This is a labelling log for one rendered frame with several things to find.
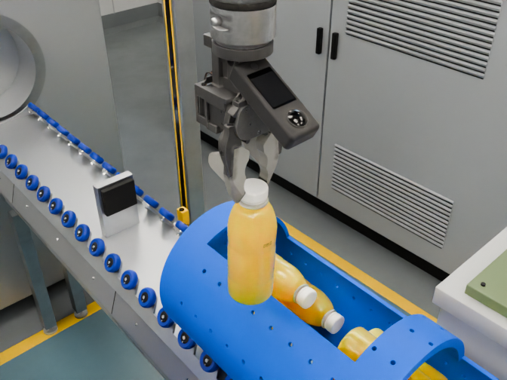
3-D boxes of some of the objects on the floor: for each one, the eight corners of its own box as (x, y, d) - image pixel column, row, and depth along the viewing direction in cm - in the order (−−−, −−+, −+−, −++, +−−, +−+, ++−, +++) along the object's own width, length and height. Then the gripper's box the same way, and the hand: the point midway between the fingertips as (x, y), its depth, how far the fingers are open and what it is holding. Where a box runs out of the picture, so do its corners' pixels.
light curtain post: (204, 349, 235) (171, -121, 138) (213, 358, 231) (185, -118, 135) (192, 357, 232) (149, -118, 135) (201, 366, 228) (164, -116, 131)
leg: (84, 307, 254) (56, 190, 219) (90, 314, 251) (63, 197, 215) (72, 314, 251) (41, 196, 215) (78, 321, 248) (48, 203, 212)
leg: (54, 323, 247) (20, 204, 211) (60, 330, 243) (27, 212, 207) (41, 329, 244) (4, 211, 208) (47, 338, 240) (11, 218, 204)
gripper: (250, 18, 72) (250, 161, 85) (176, 38, 66) (186, 191, 78) (299, 36, 67) (291, 186, 79) (223, 60, 61) (227, 220, 73)
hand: (253, 189), depth 76 cm, fingers closed on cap, 4 cm apart
